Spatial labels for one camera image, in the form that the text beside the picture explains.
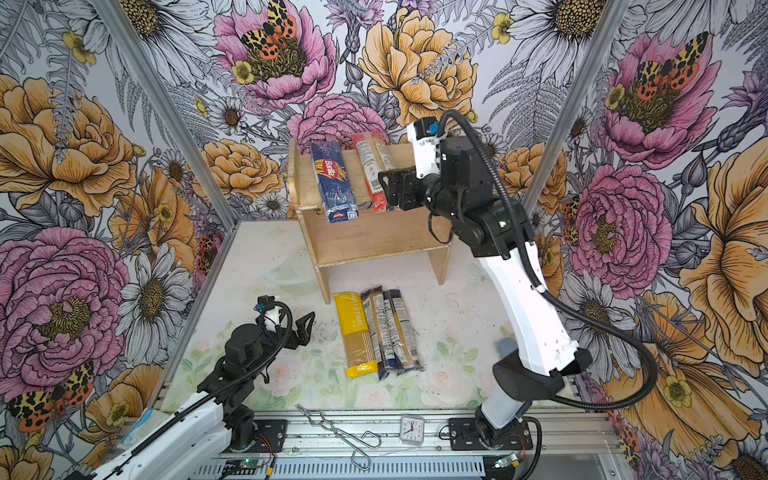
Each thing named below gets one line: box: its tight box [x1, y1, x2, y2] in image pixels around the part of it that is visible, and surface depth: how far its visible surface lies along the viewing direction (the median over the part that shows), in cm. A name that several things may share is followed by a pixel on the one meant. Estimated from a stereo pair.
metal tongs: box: [295, 404, 382, 470], surface depth 76 cm
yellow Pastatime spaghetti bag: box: [334, 292, 378, 378], surface depth 90 cm
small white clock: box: [400, 415, 425, 446], surface depth 75 cm
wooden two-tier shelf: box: [287, 138, 452, 304], surface depth 87 cm
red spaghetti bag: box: [352, 132, 397, 212], surface depth 73 cm
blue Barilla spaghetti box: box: [310, 141, 359, 224], surface depth 66 cm
